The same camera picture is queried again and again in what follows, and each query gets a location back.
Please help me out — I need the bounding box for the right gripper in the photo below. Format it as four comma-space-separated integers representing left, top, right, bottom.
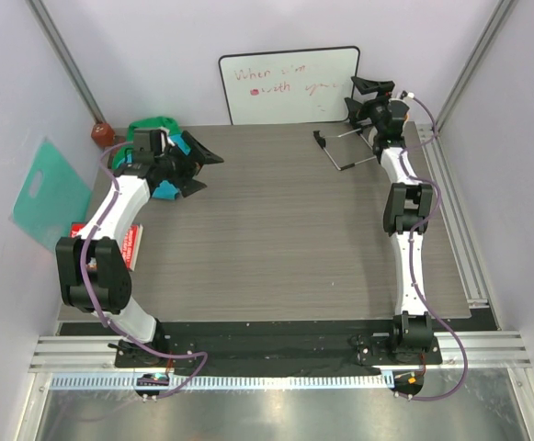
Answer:
343, 76, 393, 134

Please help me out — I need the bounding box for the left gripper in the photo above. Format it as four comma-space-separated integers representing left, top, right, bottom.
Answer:
155, 132, 222, 197

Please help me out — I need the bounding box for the blue t shirt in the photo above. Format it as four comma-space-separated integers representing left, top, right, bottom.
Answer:
152, 134, 190, 200

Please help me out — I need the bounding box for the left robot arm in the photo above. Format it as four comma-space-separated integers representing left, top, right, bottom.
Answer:
55, 128, 223, 367

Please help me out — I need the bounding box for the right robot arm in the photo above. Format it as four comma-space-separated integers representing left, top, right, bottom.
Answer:
345, 76, 434, 363

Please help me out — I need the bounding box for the green t shirt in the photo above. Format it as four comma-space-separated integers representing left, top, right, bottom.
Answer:
111, 116, 182, 169

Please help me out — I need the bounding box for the whiteboard with red writing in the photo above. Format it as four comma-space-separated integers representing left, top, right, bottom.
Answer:
218, 46, 360, 125

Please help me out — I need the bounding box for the brown block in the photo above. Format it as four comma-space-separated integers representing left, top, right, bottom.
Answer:
91, 122, 115, 149

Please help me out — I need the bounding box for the red book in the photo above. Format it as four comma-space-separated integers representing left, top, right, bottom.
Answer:
70, 222, 143, 272

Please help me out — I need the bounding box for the teal plastic cutting board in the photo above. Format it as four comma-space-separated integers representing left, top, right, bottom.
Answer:
11, 139, 91, 252

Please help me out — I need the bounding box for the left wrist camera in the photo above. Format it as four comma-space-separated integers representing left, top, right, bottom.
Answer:
132, 128, 168, 156

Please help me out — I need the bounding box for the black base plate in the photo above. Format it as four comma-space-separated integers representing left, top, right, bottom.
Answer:
59, 311, 500, 379

